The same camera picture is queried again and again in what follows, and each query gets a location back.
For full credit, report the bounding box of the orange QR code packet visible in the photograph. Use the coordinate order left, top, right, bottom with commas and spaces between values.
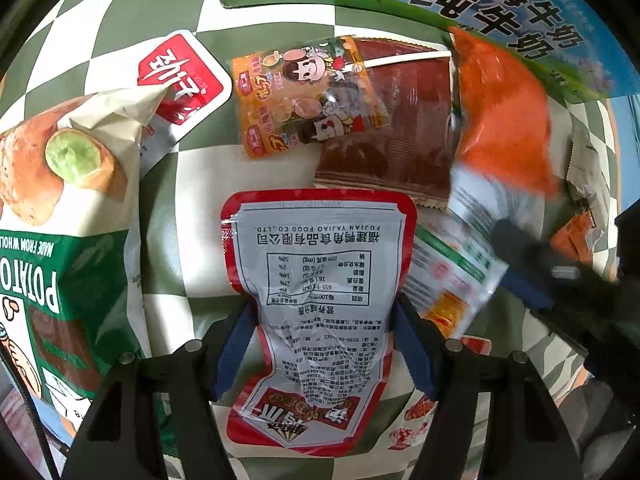
550, 211, 592, 264

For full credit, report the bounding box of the green white checkered mat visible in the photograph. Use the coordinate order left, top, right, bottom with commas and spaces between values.
0, 0, 624, 480

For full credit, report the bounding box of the dark red jerky packet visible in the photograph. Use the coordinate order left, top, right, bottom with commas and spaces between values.
314, 38, 459, 209

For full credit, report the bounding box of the white beige snack packet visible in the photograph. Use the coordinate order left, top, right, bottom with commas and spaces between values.
566, 130, 611, 212

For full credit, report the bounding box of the red white small packet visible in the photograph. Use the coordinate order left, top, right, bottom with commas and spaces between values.
137, 29, 233, 174

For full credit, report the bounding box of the orange snack packet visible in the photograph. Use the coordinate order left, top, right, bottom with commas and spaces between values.
450, 28, 559, 197

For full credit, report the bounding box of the orange cartoon candy packet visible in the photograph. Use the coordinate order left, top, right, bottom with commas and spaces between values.
232, 36, 390, 158

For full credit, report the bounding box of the green white packet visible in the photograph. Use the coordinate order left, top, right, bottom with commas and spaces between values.
402, 166, 512, 338

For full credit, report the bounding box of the green potato chips bag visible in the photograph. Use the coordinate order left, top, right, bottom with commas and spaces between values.
1, 86, 165, 432

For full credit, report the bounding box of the red white snack pouch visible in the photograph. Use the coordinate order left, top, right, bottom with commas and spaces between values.
220, 188, 416, 457

